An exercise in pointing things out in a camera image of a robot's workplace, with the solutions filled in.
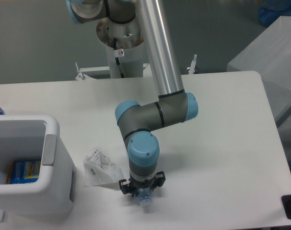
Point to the white trash can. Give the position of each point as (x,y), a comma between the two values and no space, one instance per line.
(30,137)

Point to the clear plastic water bottle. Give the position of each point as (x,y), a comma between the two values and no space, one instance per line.
(144,198)

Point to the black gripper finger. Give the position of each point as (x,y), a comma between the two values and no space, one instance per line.
(159,180)
(127,187)

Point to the metal clamp screw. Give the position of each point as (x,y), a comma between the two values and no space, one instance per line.
(192,69)

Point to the clear plastic wrapper bag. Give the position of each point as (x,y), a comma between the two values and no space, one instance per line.
(99,169)

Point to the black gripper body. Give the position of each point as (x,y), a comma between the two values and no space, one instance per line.
(142,185)

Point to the grey covered box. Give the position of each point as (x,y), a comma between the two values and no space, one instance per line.
(270,55)

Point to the blue yellow snack package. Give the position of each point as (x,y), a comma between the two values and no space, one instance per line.
(23,171)

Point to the blue plastic bag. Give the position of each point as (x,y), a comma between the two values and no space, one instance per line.
(270,10)

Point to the white pedestal base bracket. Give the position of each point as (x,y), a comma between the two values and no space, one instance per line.
(103,72)

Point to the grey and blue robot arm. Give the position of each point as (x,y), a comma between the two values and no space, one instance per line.
(137,122)

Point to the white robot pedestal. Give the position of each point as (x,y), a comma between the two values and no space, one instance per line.
(124,47)

